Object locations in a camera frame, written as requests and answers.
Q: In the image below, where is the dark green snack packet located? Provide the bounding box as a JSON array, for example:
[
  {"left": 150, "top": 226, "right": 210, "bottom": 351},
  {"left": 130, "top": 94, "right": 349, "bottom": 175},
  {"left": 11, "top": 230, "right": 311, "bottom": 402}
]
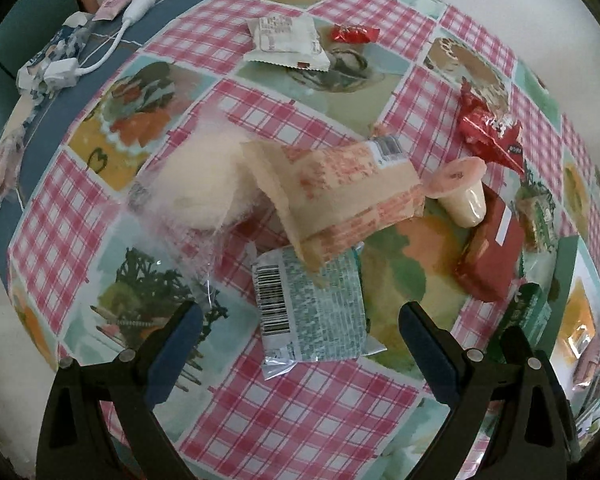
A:
[{"left": 500, "top": 282, "right": 553, "bottom": 348}]

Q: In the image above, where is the red crinkled snack wrapper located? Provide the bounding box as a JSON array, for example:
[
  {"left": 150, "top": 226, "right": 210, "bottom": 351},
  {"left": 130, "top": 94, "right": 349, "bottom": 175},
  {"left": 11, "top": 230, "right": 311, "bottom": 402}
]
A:
[{"left": 457, "top": 82, "right": 527, "bottom": 176}]

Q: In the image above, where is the pudding cup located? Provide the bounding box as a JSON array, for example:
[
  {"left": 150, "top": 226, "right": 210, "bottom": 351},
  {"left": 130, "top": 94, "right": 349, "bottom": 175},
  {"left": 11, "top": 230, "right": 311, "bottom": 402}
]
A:
[{"left": 425, "top": 156, "right": 487, "bottom": 228}]

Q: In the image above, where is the small pink packet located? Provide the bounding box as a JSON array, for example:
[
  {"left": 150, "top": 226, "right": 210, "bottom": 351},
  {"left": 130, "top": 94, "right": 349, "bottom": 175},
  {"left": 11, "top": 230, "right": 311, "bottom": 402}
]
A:
[{"left": 92, "top": 0, "right": 131, "bottom": 22}]

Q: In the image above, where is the round white pastry packet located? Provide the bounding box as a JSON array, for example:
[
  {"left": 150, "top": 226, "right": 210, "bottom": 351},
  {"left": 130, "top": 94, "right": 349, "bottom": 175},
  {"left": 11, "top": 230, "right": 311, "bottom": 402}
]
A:
[{"left": 125, "top": 105, "right": 261, "bottom": 311}]

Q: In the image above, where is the green white barcode packet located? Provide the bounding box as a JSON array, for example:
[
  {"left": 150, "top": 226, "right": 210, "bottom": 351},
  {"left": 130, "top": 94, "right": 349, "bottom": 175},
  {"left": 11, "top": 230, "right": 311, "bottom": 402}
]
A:
[{"left": 251, "top": 242, "right": 388, "bottom": 381}]

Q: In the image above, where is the white snack packet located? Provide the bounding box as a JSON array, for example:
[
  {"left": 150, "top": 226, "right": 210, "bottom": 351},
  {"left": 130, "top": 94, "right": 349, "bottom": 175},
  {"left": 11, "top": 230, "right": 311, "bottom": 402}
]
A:
[{"left": 243, "top": 14, "right": 331, "bottom": 71}]

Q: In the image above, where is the small red candy wrapper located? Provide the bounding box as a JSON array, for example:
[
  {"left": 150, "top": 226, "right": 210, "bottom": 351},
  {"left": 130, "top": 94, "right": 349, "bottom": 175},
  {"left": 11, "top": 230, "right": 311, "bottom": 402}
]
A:
[{"left": 330, "top": 25, "right": 380, "bottom": 46}]

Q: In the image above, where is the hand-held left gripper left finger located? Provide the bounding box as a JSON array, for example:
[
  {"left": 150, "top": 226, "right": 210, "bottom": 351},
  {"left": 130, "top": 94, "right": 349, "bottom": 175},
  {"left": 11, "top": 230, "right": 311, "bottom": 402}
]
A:
[{"left": 37, "top": 301, "right": 206, "bottom": 480}]

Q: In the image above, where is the white adapter cable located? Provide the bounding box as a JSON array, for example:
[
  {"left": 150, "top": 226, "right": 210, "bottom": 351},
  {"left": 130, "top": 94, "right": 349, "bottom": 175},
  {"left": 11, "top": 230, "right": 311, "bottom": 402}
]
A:
[{"left": 42, "top": 0, "right": 170, "bottom": 90}]

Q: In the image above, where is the pink checked picture tablecloth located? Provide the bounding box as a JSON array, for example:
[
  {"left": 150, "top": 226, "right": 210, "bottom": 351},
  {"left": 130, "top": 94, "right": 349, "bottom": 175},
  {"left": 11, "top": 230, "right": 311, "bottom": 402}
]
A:
[{"left": 7, "top": 0, "right": 600, "bottom": 480}]

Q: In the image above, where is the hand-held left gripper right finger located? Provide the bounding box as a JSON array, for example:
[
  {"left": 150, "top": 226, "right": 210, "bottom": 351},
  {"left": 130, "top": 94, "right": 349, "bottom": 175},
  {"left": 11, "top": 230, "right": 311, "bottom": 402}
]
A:
[{"left": 399, "top": 301, "right": 581, "bottom": 480}]

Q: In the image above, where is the red snack packet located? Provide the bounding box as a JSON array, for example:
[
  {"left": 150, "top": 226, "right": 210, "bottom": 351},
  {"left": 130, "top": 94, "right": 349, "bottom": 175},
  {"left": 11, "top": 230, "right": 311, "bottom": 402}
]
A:
[{"left": 454, "top": 185, "right": 527, "bottom": 303}]

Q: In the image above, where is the orange beige snack packet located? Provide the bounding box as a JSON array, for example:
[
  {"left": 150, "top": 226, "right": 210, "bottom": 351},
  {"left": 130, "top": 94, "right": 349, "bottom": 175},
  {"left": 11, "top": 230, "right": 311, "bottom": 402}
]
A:
[{"left": 240, "top": 135, "right": 427, "bottom": 288}]

